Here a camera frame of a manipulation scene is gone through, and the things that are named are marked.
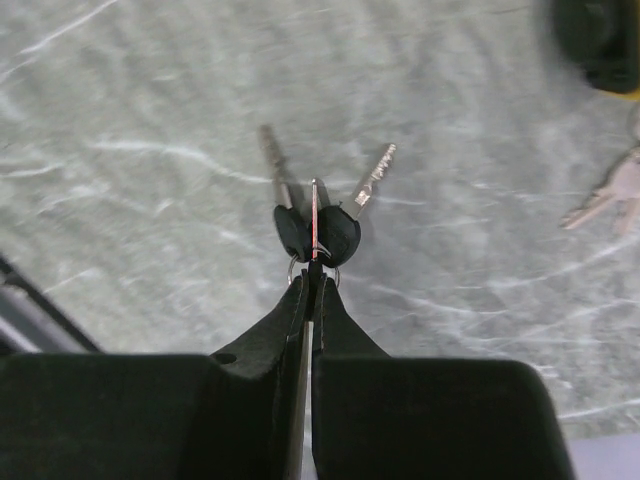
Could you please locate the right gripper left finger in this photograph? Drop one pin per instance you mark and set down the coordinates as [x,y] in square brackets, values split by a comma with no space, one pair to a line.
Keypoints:
[235,414]

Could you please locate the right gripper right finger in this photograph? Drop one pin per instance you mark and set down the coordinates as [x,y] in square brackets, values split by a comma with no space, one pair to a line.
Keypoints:
[376,416]

